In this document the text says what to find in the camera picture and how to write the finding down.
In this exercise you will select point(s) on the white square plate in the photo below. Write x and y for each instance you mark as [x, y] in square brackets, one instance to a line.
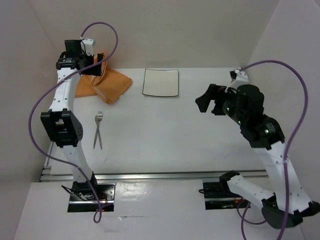
[161, 83]

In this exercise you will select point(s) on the silver fork left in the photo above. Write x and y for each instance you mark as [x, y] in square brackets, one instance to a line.
[97, 132]

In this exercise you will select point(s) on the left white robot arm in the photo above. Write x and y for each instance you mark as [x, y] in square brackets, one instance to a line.
[61, 124]

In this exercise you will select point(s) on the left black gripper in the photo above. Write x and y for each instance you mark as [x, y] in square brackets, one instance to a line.
[95, 70]

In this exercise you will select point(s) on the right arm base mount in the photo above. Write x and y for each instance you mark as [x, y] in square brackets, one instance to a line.
[218, 198]

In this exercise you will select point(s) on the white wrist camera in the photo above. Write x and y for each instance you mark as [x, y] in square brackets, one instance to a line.
[88, 44]
[238, 78]

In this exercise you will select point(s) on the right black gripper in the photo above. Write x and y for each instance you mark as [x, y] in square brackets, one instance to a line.
[215, 92]

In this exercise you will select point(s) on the orange cloth placemat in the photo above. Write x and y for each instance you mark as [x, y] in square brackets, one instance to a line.
[109, 86]

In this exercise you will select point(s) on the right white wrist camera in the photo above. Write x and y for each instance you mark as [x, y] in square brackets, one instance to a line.
[238, 78]

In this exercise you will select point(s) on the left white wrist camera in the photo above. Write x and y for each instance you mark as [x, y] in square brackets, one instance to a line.
[88, 44]

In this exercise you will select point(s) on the aluminium rail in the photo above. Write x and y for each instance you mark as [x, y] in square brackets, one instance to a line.
[127, 165]

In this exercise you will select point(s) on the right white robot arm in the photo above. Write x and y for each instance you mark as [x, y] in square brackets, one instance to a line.
[244, 105]

